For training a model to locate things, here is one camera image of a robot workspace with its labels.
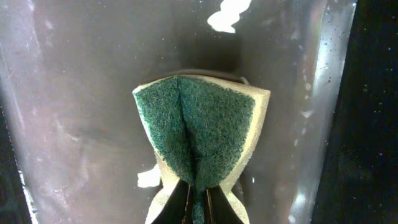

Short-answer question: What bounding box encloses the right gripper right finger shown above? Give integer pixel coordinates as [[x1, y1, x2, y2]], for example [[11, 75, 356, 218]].
[[205, 185, 243, 224]]

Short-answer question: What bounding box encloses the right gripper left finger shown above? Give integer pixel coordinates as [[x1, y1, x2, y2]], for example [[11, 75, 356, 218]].
[[151, 180, 190, 224]]

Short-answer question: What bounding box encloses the green yellow sponge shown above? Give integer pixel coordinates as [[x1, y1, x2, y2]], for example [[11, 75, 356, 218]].
[[132, 74, 271, 223]]

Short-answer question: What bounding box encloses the black water tray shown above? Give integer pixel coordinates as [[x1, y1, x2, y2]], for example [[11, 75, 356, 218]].
[[1, 0, 397, 223]]

